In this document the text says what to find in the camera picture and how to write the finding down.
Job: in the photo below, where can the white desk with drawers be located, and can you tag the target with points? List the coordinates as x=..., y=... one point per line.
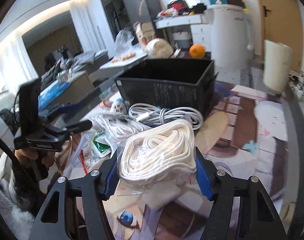
x=196, y=24

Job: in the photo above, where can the red black shoe box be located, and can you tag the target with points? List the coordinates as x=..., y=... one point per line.
x=179, y=5

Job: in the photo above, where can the woven basket under desk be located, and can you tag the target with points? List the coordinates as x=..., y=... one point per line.
x=183, y=40

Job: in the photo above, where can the orange fruit carton box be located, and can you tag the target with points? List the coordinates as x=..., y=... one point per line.
x=145, y=32

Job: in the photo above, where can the green white medicine packet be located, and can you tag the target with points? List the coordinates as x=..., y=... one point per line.
x=93, y=149

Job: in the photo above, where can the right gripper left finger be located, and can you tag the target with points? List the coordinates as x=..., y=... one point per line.
x=58, y=216

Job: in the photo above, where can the cream trash bin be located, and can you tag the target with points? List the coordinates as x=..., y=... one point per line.
x=277, y=66

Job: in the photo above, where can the person's left hand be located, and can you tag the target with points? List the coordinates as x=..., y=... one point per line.
x=26, y=154

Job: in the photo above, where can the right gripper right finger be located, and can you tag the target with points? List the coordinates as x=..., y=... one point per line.
x=258, y=218

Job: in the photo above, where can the clear bag of snacks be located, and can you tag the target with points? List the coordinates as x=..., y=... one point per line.
x=124, y=49

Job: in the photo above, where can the black refrigerator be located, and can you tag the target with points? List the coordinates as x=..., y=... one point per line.
x=142, y=11

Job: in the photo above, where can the black storage box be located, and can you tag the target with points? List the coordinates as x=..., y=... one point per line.
x=169, y=83

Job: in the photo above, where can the wooden door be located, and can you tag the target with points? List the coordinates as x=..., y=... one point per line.
x=282, y=23

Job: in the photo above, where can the white cabbage in bag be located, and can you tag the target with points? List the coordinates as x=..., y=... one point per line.
x=159, y=48

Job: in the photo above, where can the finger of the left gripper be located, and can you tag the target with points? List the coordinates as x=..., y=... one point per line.
x=76, y=128
x=51, y=113

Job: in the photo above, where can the grey white side table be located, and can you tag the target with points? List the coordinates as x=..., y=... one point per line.
x=110, y=68

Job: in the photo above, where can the orange fruit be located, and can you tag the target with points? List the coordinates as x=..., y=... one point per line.
x=197, y=51

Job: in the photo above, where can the large white cylindrical appliance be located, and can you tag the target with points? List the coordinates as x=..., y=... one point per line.
x=232, y=35

